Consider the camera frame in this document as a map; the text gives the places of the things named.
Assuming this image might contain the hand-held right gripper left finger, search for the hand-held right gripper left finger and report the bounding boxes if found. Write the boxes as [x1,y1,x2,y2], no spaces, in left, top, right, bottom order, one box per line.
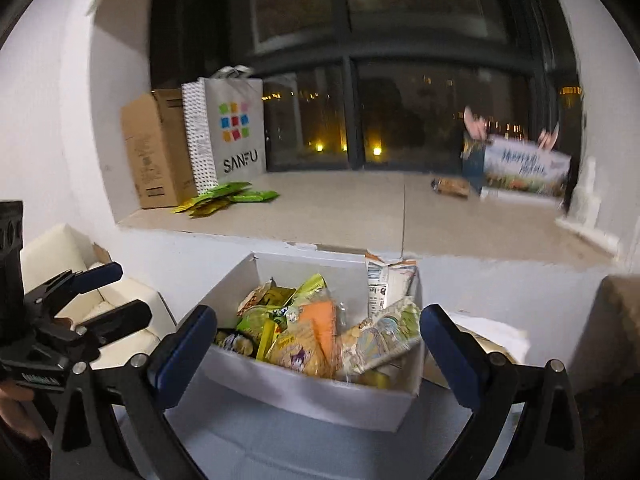
[50,305,218,480]

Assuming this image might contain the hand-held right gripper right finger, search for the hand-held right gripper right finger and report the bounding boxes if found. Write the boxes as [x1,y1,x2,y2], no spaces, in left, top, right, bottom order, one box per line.
[419,304,586,480]

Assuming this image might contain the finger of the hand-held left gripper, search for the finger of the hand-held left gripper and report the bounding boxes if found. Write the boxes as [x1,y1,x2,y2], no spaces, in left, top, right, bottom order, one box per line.
[22,261,124,311]
[74,299,153,346]

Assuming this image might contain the pale yellow green snack bag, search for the pale yellow green snack bag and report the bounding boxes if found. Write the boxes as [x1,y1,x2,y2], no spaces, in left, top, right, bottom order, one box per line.
[336,297,423,376]

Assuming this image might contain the green seaweed snack packet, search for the green seaweed snack packet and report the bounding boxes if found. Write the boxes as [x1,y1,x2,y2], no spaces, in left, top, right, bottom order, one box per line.
[235,306,283,343]

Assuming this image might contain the yellow purple snack packet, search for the yellow purple snack packet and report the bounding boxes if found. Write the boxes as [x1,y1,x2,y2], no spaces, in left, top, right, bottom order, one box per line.
[265,320,341,378]

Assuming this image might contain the white cardboard box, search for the white cardboard box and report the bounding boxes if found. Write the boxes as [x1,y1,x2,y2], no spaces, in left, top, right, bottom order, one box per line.
[187,251,426,433]

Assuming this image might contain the orange cracker packet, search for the orange cracker packet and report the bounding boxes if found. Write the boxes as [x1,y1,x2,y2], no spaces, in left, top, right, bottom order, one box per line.
[295,297,346,361]

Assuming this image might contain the person's left hand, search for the person's left hand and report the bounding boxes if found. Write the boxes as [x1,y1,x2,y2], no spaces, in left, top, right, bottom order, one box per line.
[0,379,48,442]

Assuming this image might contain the white flat box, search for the white flat box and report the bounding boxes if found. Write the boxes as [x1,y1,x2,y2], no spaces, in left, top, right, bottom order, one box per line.
[442,310,531,363]

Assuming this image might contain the dark snack packet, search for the dark snack packet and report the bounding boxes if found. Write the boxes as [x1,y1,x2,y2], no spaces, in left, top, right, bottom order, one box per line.
[215,329,256,356]

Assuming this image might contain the white empty tray box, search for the white empty tray box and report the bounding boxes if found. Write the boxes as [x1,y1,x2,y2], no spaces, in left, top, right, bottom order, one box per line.
[20,222,178,371]

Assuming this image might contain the white carton with barcode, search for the white carton with barcode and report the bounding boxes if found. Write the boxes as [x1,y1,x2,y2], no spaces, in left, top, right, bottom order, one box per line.
[364,251,396,318]

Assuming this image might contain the brown cardboard box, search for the brown cardboard box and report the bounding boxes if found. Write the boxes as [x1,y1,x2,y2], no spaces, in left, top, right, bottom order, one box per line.
[120,89,198,210]

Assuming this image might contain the yellow green snack packet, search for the yellow green snack packet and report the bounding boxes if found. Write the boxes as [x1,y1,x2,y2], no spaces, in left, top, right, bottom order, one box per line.
[295,273,329,306]

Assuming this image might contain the pile of green sachets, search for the pile of green sachets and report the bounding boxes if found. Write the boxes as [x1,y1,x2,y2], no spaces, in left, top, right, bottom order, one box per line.
[172,181,280,218]

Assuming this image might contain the small brown snack packet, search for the small brown snack packet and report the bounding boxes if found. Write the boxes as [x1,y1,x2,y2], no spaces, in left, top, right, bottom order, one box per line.
[431,176,473,200]

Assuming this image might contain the stone windowsill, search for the stone windowsill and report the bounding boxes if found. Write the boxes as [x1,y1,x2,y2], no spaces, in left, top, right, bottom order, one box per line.
[115,170,616,266]

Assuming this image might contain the grey paper shopping bag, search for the grey paper shopping bag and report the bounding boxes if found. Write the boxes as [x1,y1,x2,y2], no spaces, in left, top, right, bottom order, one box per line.
[181,65,266,195]

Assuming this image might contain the blue printed carton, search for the blue printed carton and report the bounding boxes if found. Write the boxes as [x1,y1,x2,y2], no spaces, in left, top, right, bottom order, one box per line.
[460,105,573,198]

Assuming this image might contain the black framed window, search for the black framed window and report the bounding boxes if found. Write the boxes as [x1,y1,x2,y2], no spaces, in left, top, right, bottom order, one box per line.
[150,0,583,173]

